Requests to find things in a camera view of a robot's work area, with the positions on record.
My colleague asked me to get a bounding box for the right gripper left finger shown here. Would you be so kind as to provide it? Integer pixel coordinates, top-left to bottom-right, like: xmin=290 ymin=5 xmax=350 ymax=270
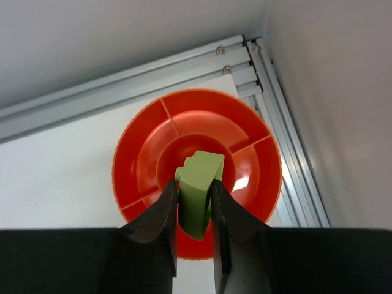
xmin=105 ymin=179 xmax=178 ymax=293

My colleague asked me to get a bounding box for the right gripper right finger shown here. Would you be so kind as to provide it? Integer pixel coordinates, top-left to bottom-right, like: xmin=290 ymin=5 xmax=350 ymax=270
xmin=209 ymin=180 xmax=276 ymax=293

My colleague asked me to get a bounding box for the orange round divided container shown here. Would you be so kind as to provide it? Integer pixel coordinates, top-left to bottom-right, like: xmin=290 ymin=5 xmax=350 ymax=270
xmin=111 ymin=88 xmax=282 ymax=261

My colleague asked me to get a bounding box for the green lego brick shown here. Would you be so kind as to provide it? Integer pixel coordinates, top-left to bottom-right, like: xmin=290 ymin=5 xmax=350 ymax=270
xmin=175 ymin=151 xmax=225 ymax=241

